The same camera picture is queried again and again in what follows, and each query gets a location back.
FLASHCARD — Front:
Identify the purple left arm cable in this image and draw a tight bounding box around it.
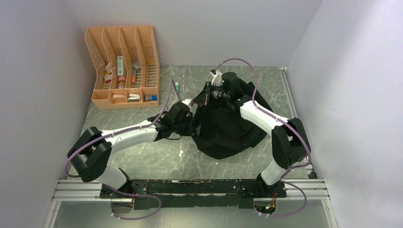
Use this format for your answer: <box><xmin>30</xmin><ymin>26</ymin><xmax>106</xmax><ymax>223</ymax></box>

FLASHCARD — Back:
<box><xmin>64</xmin><ymin>78</ymin><xmax>183</xmax><ymax>220</ymax></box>

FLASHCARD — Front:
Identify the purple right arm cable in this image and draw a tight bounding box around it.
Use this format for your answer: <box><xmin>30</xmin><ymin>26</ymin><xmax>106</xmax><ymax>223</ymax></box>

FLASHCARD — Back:
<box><xmin>215</xmin><ymin>57</ymin><xmax>312</xmax><ymax>219</ymax></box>

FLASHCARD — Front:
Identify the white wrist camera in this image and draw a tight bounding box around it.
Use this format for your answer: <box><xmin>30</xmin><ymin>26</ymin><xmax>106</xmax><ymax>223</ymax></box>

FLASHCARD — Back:
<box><xmin>182</xmin><ymin>99</ymin><xmax>194</xmax><ymax>107</ymax></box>
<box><xmin>210</xmin><ymin>69</ymin><xmax>222</xmax><ymax>87</ymax></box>

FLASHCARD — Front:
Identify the orange marker in organizer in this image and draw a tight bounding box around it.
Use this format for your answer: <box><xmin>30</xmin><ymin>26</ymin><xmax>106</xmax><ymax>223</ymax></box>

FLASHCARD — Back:
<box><xmin>131</xmin><ymin>68</ymin><xmax>137</xmax><ymax>83</ymax></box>

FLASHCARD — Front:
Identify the aluminium side rail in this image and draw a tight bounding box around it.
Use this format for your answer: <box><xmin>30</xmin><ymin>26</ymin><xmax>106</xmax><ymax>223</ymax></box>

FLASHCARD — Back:
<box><xmin>278</xmin><ymin>66</ymin><xmax>317</xmax><ymax>179</ymax></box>

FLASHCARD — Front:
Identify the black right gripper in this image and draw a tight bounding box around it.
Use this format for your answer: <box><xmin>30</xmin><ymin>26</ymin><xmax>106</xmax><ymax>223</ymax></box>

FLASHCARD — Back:
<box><xmin>193</xmin><ymin>82</ymin><xmax>230</xmax><ymax>106</ymax></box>

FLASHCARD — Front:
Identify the peach plastic desk organizer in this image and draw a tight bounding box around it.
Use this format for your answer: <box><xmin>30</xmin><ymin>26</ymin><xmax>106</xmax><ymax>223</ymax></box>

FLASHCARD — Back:
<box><xmin>85</xmin><ymin>25</ymin><xmax>161</xmax><ymax>109</ymax></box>

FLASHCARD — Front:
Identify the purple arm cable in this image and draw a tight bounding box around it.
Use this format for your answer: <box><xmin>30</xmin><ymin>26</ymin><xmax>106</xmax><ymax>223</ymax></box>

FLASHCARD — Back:
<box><xmin>215</xmin><ymin>57</ymin><xmax>312</xmax><ymax>219</ymax></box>
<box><xmin>64</xmin><ymin>78</ymin><xmax>183</xmax><ymax>220</ymax></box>

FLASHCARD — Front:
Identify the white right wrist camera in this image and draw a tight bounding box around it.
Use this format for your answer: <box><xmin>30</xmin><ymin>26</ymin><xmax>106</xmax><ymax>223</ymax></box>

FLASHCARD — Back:
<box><xmin>210</xmin><ymin>69</ymin><xmax>222</xmax><ymax>87</ymax></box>

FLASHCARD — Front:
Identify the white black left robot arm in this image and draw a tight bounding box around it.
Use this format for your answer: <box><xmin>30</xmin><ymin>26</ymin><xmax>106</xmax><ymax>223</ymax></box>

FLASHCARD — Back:
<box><xmin>67</xmin><ymin>99</ymin><xmax>195</xmax><ymax>198</ymax></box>

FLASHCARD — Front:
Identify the white stapler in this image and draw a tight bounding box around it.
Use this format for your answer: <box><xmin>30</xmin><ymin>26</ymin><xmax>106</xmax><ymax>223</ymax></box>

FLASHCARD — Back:
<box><xmin>127</xmin><ymin>93</ymin><xmax>141</xmax><ymax>103</ymax></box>

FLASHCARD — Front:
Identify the black student backpack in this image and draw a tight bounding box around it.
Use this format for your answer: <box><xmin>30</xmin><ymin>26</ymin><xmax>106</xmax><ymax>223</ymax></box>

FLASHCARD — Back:
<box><xmin>191</xmin><ymin>78</ymin><xmax>273</xmax><ymax>160</ymax></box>

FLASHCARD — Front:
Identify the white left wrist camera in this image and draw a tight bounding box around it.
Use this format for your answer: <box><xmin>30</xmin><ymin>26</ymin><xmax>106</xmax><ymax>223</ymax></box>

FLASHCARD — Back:
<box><xmin>182</xmin><ymin>99</ymin><xmax>194</xmax><ymax>107</ymax></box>

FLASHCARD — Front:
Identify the tall white pink box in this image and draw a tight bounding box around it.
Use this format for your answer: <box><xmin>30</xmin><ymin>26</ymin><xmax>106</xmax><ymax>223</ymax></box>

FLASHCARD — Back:
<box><xmin>117</xmin><ymin>56</ymin><xmax>125</xmax><ymax>76</ymax></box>

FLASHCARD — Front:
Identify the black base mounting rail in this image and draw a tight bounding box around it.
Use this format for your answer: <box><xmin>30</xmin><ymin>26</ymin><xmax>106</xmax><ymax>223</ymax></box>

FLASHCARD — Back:
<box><xmin>99</xmin><ymin>179</ymin><xmax>287</xmax><ymax>210</ymax></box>

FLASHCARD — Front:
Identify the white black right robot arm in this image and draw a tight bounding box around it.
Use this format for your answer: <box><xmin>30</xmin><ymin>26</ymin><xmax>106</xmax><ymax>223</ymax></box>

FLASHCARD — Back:
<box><xmin>192</xmin><ymin>69</ymin><xmax>310</xmax><ymax>197</ymax></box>

